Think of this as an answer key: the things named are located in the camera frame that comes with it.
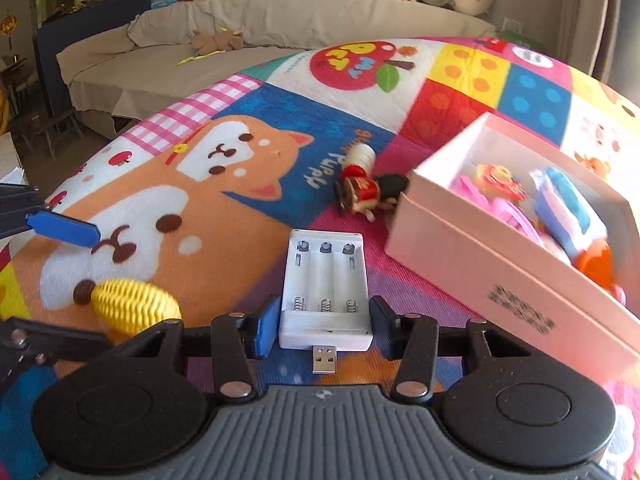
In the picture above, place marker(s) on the wooden stool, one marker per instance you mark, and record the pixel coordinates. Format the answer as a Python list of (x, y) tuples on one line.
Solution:
[(47, 127)]

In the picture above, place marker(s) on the beige covered sofa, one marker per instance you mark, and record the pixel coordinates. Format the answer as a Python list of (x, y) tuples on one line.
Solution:
[(300, 25)]

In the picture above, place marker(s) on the white battery charger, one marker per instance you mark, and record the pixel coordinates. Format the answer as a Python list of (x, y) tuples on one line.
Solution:
[(325, 285)]

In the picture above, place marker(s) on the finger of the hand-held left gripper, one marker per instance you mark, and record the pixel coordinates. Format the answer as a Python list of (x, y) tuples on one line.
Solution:
[(60, 342), (65, 227)]

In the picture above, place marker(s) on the blue tissue packet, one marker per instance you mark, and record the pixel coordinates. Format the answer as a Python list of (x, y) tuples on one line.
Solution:
[(570, 210)]

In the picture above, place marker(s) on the colourful cartoon play mat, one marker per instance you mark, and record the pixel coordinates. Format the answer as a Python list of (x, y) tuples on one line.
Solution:
[(200, 170)]

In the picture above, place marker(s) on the small white cylinder toy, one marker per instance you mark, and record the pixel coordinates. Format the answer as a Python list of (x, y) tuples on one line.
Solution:
[(361, 156)]

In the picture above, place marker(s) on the small orange toy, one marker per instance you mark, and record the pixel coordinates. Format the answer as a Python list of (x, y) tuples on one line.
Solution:
[(595, 265)]

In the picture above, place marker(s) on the beige curtain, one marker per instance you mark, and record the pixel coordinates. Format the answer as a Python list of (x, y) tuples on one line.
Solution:
[(607, 15)]

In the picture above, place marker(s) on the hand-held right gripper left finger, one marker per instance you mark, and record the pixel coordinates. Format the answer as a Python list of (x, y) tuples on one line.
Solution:
[(265, 330)]

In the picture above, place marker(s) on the brown teddy plush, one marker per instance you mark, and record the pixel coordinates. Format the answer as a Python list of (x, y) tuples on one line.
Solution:
[(215, 41)]

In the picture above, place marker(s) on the white wall socket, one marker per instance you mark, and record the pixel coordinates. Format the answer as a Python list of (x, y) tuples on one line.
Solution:
[(511, 25)]

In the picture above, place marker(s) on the pink plastic basket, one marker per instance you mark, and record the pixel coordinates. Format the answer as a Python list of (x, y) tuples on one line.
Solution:
[(505, 217)]

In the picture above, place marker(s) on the yellow wall ornament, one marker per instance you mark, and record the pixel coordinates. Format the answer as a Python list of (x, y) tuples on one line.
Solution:
[(7, 25)]

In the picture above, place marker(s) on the yellow honeycomb toy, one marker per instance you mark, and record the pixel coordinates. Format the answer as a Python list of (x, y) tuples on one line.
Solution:
[(135, 307)]

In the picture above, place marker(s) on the pink cardboard box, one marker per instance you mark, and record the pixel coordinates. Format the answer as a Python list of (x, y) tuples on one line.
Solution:
[(450, 260)]

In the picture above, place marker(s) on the white paper stack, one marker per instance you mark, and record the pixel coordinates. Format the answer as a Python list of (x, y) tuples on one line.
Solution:
[(10, 160)]

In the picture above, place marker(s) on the round pink cartoon toy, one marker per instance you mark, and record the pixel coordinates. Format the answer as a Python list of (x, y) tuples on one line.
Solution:
[(500, 180)]

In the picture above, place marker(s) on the red black figurine toy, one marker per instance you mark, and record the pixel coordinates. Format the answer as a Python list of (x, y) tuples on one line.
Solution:
[(365, 192)]

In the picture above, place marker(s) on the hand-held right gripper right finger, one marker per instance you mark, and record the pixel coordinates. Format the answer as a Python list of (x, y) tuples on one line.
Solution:
[(384, 327)]

